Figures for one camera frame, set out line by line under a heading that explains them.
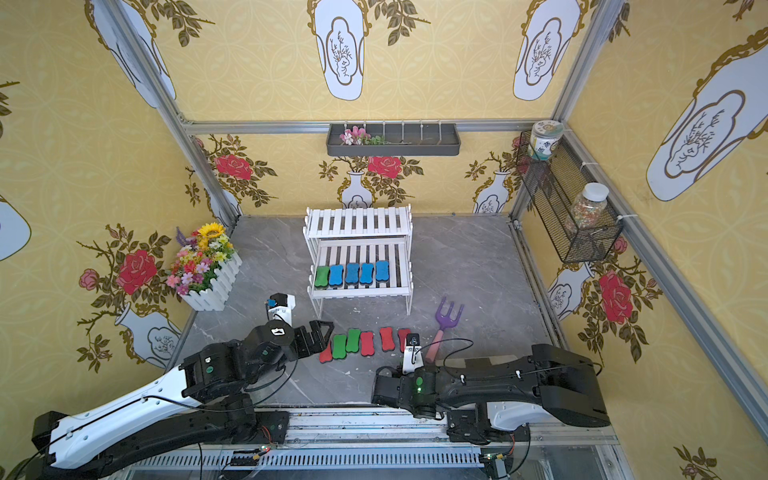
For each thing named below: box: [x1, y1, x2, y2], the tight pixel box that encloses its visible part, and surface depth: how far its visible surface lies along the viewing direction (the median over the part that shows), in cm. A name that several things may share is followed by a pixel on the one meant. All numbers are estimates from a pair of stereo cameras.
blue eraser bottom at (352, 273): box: [345, 263, 360, 284], surface depth 90 cm
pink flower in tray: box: [340, 125, 390, 146], surface depth 89 cm
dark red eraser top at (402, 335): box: [398, 328, 411, 353], surface depth 92 cm
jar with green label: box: [528, 120, 565, 161], surface depth 87 cm
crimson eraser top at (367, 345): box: [361, 331, 375, 356], surface depth 89 cm
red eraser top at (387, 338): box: [379, 326, 395, 352], surface depth 90 cm
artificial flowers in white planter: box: [166, 222, 243, 311], surface depth 92 cm
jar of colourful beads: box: [572, 182, 610, 230], surface depth 66 cm
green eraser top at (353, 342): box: [346, 328, 361, 353], surface depth 90 cm
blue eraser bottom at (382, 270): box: [376, 260, 390, 281], surface depth 90 cm
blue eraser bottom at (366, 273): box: [359, 262, 375, 284], surface depth 90 cm
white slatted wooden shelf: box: [303, 204, 413, 319], surface depth 87 cm
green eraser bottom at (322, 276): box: [314, 266, 330, 288], surface depth 88 cm
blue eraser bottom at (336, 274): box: [329, 264, 344, 286], surface depth 90 cm
